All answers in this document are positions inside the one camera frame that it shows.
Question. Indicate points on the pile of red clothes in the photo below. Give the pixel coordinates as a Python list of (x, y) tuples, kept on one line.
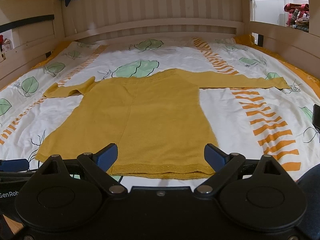
[(298, 16)]

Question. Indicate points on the light wooden bed frame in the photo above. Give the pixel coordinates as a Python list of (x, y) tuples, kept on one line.
[(36, 27)]

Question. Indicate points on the orange bed sheet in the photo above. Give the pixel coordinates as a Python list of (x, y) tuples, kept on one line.
[(311, 81)]

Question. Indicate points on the white leaf-print duvet cover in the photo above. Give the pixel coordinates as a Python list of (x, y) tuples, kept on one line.
[(251, 121)]

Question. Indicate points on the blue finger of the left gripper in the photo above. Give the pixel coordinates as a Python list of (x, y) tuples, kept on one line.
[(16, 165)]

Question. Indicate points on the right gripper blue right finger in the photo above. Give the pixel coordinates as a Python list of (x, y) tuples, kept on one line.
[(227, 168)]

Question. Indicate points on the mustard yellow knit sweater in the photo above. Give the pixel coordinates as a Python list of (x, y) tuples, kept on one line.
[(156, 121)]

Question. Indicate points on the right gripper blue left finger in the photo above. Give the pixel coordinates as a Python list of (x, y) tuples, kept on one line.
[(95, 167)]

